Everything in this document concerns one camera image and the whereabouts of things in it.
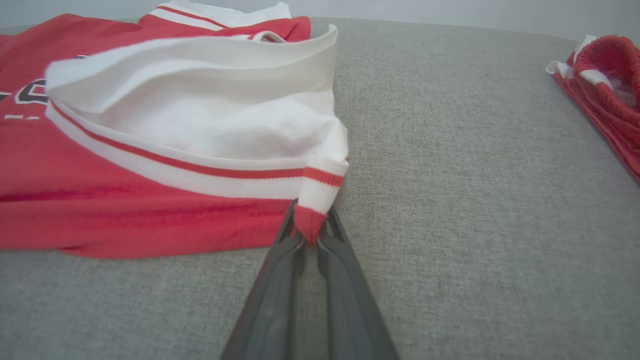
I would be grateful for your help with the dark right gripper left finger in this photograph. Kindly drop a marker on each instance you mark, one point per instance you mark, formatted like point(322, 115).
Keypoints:
point(270, 310)

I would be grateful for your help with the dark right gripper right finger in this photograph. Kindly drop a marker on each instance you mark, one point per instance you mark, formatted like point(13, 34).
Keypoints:
point(350, 310)

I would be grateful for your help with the red jersey with white sleeves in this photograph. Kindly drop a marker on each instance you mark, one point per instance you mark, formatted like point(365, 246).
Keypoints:
point(125, 210)

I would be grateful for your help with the red shorts with white stripe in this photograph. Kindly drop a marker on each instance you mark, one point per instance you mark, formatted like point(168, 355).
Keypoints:
point(615, 90)

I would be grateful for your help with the grey fabric sofa cushion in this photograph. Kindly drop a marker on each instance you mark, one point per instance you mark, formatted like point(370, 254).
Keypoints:
point(475, 200)

